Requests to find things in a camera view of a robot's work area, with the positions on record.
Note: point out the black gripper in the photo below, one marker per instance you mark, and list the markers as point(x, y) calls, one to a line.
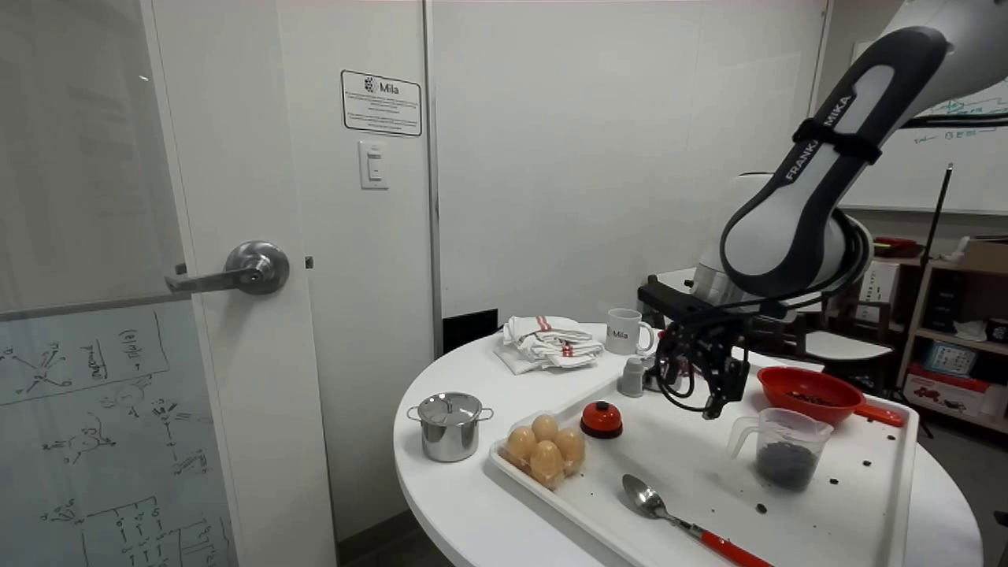
point(717, 350)

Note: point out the clear plastic measuring jug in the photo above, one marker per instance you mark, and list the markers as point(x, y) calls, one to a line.
point(789, 461)

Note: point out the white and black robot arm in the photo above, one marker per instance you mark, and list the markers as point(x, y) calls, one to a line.
point(799, 209)

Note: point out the tiny silver cup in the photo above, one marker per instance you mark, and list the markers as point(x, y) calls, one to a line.
point(632, 379)

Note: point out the white tray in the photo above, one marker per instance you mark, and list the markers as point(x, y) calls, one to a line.
point(680, 482)

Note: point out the white mug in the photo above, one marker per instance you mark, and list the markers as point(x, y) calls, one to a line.
point(624, 336)

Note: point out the small red object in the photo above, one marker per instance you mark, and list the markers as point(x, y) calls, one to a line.
point(600, 421)

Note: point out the pale round bun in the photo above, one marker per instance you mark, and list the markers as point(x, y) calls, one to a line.
point(519, 446)
point(547, 461)
point(542, 426)
point(571, 446)

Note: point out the white cloth red print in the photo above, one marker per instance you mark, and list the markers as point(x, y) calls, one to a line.
point(547, 348)

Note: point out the shelf with boxes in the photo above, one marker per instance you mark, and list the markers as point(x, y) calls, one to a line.
point(929, 304)

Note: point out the steel pot with lid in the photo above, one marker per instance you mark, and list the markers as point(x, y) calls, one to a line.
point(447, 428)

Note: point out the white door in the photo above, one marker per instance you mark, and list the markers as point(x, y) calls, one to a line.
point(262, 421)

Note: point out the whiteboard with marker drawings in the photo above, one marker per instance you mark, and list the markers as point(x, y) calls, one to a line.
point(96, 441)

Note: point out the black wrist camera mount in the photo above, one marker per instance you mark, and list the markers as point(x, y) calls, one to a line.
point(672, 298)

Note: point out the black box by wall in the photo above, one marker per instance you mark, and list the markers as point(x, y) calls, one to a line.
point(471, 329)

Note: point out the large wall whiteboard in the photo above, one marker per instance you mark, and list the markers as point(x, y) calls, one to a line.
point(945, 174)

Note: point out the white light switch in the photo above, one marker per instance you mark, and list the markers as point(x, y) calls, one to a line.
point(371, 166)

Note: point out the white wall sign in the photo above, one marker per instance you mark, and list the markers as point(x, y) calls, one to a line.
point(378, 103)

